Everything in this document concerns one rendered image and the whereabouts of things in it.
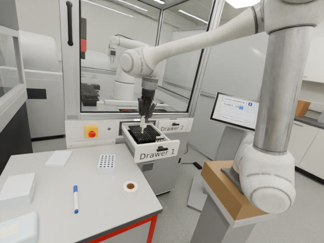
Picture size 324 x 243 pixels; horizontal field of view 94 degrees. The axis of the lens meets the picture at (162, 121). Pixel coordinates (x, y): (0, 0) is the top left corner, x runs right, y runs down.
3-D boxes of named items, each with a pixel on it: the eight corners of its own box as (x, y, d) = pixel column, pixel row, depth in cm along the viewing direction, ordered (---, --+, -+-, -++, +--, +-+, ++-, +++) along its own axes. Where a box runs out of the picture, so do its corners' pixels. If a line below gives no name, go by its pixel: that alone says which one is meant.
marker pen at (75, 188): (78, 213, 59) (78, 210, 58) (74, 214, 58) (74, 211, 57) (77, 187, 69) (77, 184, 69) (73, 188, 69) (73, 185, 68)
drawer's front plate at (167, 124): (184, 131, 140) (187, 120, 136) (157, 133, 125) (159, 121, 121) (183, 130, 141) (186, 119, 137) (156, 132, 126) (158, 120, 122)
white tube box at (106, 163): (114, 173, 82) (114, 167, 80) (97, 173, 79) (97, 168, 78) (114, 159, 93) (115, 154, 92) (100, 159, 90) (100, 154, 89)
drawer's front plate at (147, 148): (176, 155, 99) (180, 141, 95) (134, 163, 84) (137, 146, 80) (175, 154, 100) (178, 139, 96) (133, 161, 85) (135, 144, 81)
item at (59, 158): (63, 167, 80) (63, 164, 79) (45, 166, 78) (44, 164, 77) (72, 153, 91) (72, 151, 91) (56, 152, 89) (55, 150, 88)
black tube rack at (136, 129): (162, 146, 103) (164, 138, 100) (138, 149, 94) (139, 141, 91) (148, 132, 120) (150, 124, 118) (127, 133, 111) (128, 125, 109)
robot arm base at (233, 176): (276, 191, 77) (281, 182, 75) (243, 195, 70) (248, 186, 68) (248, 168, 93) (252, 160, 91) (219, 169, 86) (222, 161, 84)
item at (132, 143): (173, 152, 99) (175, 144, 97) (136, 158, 85) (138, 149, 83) (148, 127, 130) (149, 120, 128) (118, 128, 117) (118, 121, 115)
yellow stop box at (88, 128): (97, 138, 98) (98, 128, 95) (85, 139, 94) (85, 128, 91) (96, 134, 102) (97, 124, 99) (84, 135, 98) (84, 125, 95)
